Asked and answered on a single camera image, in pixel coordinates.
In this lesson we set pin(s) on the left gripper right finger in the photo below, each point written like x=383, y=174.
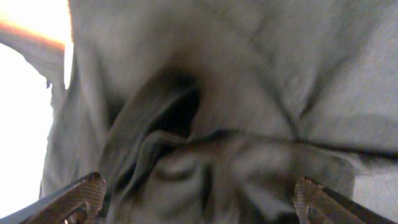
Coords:
x=315, y=203

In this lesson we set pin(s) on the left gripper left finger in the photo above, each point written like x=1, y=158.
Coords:
x=78, y=202

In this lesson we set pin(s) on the black t-shirt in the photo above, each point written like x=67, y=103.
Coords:
x=211, y=111

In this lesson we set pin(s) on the light blue t-shirt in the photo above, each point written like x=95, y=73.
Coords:
x=27, y=121

